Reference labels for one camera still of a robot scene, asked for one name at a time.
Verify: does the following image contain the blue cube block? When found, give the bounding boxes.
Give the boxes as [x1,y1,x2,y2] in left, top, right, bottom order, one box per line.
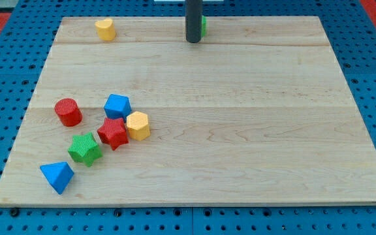
[104,94,131,121]

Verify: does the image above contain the yellow hexagon block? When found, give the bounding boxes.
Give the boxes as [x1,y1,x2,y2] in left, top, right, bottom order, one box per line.
[126,111,150,141]

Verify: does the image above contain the wooden board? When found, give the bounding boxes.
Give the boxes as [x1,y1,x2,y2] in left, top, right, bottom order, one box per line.
[0,16,376,208]

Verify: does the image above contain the red star block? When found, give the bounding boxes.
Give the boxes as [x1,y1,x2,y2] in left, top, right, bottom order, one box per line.
[97,117,129,151]

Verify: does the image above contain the green block behind rod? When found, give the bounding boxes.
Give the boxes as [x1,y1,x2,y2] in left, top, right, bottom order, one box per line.
[201,16,207,37]

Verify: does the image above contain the green star block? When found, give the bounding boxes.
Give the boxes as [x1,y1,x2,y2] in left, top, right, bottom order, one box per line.
[67,132,103,167]

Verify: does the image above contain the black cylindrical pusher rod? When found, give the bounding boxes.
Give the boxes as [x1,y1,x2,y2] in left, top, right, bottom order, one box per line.
[185,0,202,43]

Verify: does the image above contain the yellow heart block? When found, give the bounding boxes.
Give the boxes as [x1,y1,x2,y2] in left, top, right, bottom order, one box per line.
[95,18,116,41]

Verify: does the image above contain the red cylinder block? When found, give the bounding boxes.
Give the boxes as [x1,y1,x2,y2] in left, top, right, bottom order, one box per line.
[54,98,82,127]

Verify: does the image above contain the blue triangle block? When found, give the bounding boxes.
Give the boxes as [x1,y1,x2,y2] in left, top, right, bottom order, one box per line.
[40,162,74,195]

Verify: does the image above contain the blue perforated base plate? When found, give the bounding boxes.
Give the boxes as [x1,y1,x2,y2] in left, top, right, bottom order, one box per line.
[0,0,376,234]

